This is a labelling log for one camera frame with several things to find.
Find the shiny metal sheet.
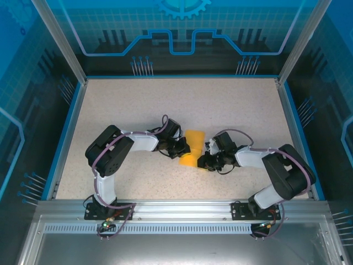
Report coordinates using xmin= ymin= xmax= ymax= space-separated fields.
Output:
xmin=16 ymin=214 xmax=350 ymax=265

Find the aluminium base beam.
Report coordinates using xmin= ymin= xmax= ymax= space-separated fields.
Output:
xmin=37 ymin=200 xmax=330 ymax=223

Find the blue table edge strip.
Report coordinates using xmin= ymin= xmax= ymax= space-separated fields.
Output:
xmin=283 ymin=81 xmax=326 ymax=201

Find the blue printed side panel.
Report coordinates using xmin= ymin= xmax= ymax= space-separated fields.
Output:
xmin=281 ymin=0 xmax=353 ymax=249
xmin=0 ymin=0 xmax=83 ymax=265

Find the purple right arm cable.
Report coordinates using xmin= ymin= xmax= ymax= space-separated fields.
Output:
xmin=214 ymin=128 xmax=311 ymax=239

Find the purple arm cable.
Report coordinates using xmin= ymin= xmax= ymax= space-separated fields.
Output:
xmin=214 ymin=128 xmax=311 ymax=239
xmin=92 ymin=114 xmax=169 ymax=241

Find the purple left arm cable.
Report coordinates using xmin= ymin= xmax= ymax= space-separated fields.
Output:
xmin=92 ymin=114 xmax=169 ymax=241

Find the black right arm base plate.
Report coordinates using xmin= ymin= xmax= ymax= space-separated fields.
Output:
xmin=231 ymin=201 xmax=282 ymax=221

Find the slotted grey cable duct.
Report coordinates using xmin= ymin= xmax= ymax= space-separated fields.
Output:
xmin=43 ymin=223 xmax=276 ymax=235

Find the right cable connector with light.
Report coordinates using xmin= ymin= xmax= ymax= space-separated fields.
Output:
xmin=258 ymin=219 xmax=278 ymax=230

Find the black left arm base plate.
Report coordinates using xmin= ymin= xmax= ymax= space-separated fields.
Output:
xmin=84 ymin=202 xmax=136 ymax=221

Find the aluminium frame post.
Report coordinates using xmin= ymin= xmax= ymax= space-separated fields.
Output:
xmin=275 ymin=0 xmax=333 ymax=86
xmin=30 ymin=0 xmax=89 ymax=86

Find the blue printed wide wall panel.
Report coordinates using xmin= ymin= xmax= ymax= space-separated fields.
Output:
xmin=44 ymin=0 xmax=318 ymax=77

